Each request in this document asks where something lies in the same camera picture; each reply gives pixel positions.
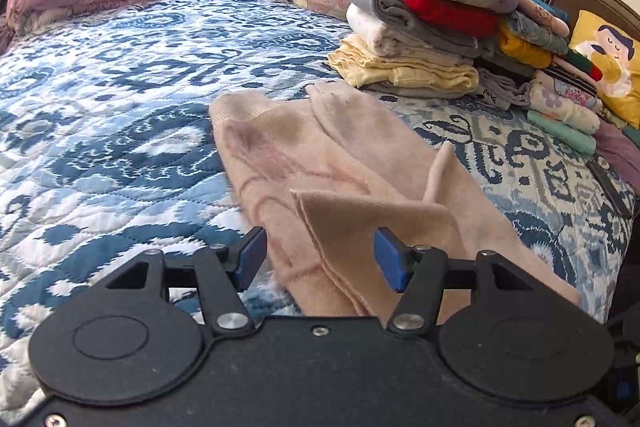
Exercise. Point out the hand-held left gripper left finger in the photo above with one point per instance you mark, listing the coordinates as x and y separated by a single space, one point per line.
251 259

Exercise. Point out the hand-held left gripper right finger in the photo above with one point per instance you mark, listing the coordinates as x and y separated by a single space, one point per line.
390 262

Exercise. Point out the beige knit sweater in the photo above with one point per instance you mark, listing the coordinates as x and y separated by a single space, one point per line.
350 167

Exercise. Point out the mauve cloth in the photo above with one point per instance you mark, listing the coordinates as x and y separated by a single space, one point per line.
620 152

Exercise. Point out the pale yellow folded garment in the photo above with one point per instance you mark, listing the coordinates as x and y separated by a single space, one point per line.
400 69

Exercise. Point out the blue patterned quilt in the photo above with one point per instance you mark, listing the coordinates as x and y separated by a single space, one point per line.
125 107

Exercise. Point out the grey printed folded garment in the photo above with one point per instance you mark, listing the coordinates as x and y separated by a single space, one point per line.
500 89

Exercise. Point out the mint green folded garment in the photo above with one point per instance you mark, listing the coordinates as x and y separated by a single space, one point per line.
560 129

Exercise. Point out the white flowered folded garment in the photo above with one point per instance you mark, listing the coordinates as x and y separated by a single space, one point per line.
555 102

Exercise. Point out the mustard yellow folded garment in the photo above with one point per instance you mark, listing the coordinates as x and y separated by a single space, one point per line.
520 49

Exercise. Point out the red folded garment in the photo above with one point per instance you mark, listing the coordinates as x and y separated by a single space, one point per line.
440 12

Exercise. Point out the striped folded garment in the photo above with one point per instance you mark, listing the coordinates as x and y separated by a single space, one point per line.
575 74

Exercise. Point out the teal denim folded garment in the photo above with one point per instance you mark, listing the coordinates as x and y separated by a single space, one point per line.
535 34

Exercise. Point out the yellow cartoon pillow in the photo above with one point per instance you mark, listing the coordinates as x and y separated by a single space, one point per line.
615 57

